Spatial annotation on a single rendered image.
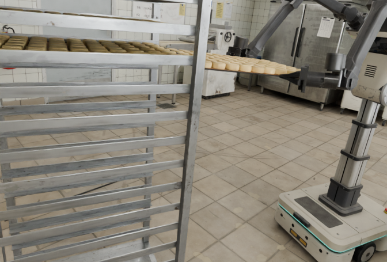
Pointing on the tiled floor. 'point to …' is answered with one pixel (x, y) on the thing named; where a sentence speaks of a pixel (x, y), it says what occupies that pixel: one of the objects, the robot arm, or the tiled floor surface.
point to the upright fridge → (310, 38)
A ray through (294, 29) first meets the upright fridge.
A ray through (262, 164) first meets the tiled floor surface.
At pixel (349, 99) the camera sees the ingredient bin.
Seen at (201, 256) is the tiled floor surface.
